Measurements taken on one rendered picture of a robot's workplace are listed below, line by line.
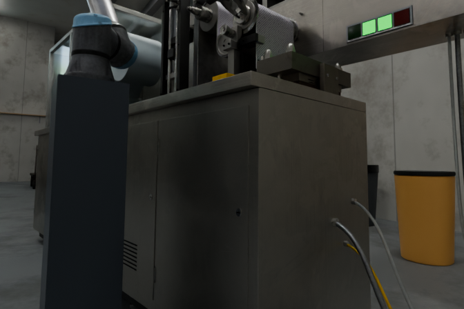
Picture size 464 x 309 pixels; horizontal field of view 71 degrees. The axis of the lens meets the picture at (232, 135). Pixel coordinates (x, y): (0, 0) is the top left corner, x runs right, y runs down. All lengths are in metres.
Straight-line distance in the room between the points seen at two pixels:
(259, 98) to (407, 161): 3.37
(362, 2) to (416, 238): 1.65
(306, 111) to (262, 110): 0.21
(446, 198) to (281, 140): 1.77
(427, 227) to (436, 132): 1.67
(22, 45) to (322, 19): 11.39
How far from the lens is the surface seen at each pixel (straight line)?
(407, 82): 4.23
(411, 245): 2.60
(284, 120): 0.95
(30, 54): 12.33
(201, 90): 1.02
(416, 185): 2.51
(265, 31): 1.37
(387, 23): 1.40
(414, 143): 4.11
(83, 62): 1.11
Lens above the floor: 0.66
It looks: 5 degrees up
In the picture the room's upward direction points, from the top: 1 degrees clockwise
